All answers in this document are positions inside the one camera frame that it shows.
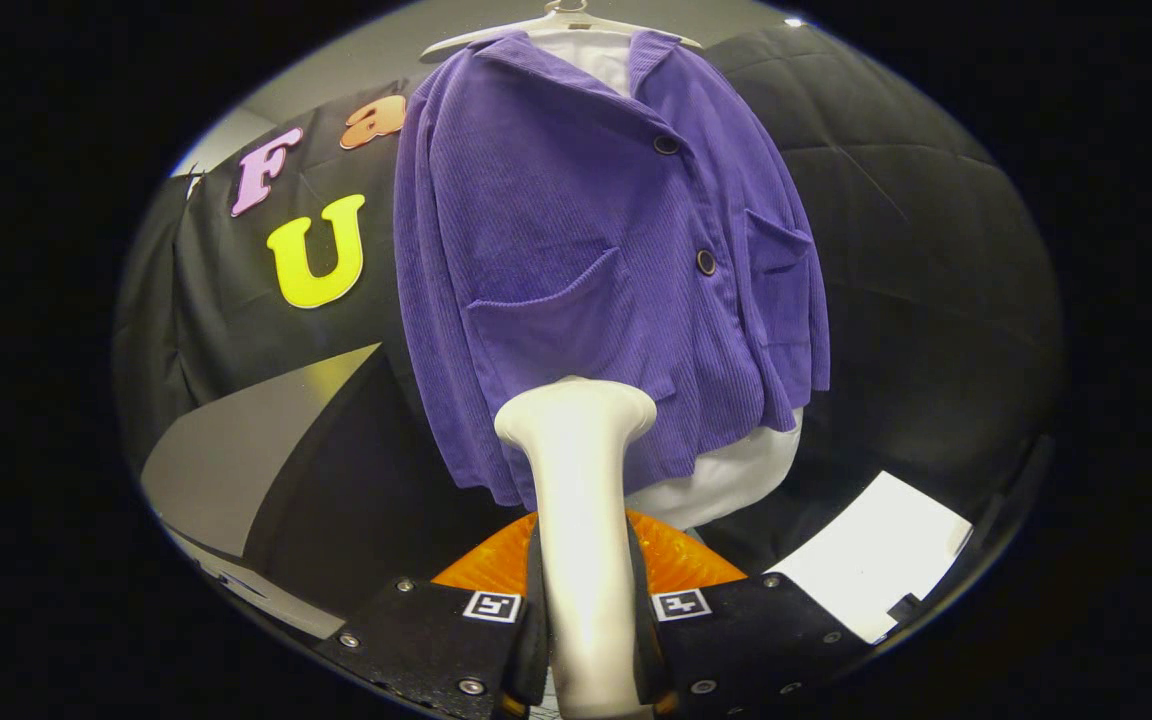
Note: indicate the white paper sheet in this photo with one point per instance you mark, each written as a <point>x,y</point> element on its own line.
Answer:
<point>866,560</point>

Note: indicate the black backdrop cloth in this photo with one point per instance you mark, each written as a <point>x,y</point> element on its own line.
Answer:
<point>936,250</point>

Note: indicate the grey cabinet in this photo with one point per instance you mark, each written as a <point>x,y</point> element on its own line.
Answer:
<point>236,450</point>

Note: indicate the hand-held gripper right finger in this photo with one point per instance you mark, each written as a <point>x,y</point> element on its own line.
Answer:
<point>746,640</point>

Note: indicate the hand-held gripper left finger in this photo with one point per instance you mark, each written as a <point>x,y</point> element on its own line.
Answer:
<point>436,640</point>

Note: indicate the white shirt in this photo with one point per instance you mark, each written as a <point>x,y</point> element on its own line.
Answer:
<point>726,480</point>

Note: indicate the white garment steamer head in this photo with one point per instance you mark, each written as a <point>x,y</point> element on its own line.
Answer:
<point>581,560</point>

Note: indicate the white clothes hanger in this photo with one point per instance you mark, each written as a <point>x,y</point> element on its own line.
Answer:
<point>576,22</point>

